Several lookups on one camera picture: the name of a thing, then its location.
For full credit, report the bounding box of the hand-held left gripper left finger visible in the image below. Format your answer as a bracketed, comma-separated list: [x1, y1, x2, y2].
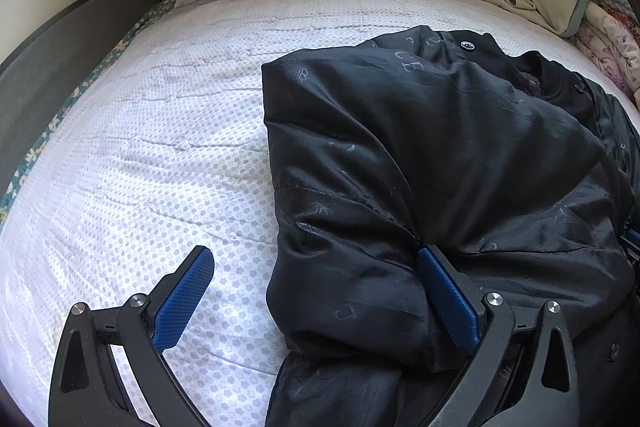
[48, 245, 216, 427]

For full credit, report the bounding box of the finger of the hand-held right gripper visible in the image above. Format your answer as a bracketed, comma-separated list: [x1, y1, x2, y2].
[621, 228, 640, 267]

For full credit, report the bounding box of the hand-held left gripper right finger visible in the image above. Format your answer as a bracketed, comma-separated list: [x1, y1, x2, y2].
[416, 244, 581, 427]

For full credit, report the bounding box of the black padded jacket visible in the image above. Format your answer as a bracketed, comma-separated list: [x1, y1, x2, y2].
[261, 25, 640, 427]

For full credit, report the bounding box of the white dotted mattress pad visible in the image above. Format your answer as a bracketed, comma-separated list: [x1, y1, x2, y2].
[0, 0, 638, 427]

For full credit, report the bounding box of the floral quilt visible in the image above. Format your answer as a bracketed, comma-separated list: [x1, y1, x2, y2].
[575, 0, 640, 108]

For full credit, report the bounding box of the green floral bed sheet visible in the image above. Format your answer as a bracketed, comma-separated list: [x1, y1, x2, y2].
[0, 0, 187, 228]

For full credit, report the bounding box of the dark grey bed frame panel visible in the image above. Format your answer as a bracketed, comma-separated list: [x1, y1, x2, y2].
[0, 0, 162, 208]

